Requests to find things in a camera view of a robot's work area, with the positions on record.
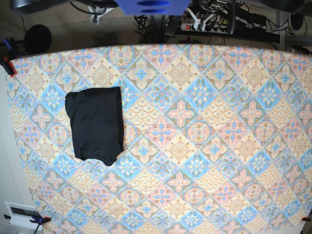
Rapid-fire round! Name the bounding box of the red clamp bottom right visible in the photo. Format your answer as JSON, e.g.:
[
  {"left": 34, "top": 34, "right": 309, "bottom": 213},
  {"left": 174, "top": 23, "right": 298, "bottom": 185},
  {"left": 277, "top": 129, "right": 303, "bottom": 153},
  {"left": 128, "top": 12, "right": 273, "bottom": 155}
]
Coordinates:
[{"left": 301, "top": 217, "right": 311, "bottom": 222}]

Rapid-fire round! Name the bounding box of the patterned tablecloth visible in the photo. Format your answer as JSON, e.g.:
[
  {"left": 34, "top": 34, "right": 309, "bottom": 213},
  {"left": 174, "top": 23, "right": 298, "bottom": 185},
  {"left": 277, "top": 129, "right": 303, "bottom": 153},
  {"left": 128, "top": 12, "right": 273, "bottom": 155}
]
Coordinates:
[{"left": 6, "top": 45, "right": 312, "bottom": 234}]

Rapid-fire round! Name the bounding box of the white power strip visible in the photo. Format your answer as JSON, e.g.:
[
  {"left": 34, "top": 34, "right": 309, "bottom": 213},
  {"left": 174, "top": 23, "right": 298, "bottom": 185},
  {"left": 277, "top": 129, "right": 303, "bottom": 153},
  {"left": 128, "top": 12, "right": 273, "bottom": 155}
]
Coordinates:
[{"left": 180, "top": 23, "right": 228, "bottom": 34}]

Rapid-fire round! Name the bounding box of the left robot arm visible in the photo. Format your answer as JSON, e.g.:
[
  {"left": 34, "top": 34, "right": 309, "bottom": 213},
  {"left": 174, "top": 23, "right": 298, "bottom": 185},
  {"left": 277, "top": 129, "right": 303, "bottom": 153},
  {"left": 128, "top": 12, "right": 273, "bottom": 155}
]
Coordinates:
[{"left": 199, "top": 0, "right": 233, "bottom": 13}]

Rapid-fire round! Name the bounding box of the black long-sleeve t-shirt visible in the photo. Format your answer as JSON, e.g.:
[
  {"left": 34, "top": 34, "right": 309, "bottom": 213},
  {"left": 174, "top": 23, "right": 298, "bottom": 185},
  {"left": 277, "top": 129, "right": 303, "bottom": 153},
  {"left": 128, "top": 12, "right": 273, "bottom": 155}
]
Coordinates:
[{"left": 65, "top": 87, "right": 124, "bottom": 166}]

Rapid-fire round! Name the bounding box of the black round stool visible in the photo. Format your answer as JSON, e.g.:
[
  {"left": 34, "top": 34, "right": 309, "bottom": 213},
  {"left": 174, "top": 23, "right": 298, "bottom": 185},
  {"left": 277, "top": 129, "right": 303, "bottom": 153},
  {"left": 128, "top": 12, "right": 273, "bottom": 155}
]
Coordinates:
[{"left": 24, "top": 24, "right": 52, "bottom": 55}]

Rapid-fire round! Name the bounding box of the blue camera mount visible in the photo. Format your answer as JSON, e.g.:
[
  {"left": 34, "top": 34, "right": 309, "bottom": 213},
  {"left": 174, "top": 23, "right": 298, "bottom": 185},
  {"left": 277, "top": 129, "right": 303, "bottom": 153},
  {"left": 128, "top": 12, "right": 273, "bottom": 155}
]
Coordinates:
[{"left": 115, "top": 0, "right": 191, "bottom": 16}]

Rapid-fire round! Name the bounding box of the white wall vent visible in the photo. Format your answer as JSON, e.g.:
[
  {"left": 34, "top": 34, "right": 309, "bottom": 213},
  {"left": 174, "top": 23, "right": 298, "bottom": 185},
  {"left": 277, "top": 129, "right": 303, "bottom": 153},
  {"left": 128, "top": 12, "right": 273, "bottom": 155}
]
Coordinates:
[{"left": 5, "top": 202, "right": 40, "bottom": 230}]

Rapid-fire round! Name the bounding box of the white round speaker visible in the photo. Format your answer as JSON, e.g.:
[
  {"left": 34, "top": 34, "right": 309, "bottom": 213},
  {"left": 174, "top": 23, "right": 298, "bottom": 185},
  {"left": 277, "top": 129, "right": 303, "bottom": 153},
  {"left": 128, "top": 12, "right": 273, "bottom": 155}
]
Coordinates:
[{"left": 290, "top": 13, "right": 304, "bottom": 31}]

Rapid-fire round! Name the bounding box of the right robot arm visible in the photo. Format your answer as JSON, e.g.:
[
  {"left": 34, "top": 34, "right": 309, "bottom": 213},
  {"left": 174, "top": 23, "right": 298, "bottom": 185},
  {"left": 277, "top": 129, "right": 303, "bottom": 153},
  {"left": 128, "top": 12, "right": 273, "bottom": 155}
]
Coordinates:
[{"left": 70, "top": 0, "right": 118, "bottom": 16}]

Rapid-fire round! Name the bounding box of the blue clamp bottom left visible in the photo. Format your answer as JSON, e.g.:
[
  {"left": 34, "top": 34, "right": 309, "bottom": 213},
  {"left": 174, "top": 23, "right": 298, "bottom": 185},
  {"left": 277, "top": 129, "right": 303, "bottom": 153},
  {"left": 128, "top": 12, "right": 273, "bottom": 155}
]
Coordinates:
[{"left": 4, "top": 214, "right": 51, "bottom": 234}]

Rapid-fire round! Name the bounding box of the red black clamp left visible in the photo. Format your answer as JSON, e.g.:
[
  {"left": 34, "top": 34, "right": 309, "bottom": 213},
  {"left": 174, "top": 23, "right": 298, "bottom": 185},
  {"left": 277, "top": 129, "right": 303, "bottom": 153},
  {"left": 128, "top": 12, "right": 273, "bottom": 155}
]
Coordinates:
[{"left": 0, "top": 57, "right": 17, "bottom": 77}]

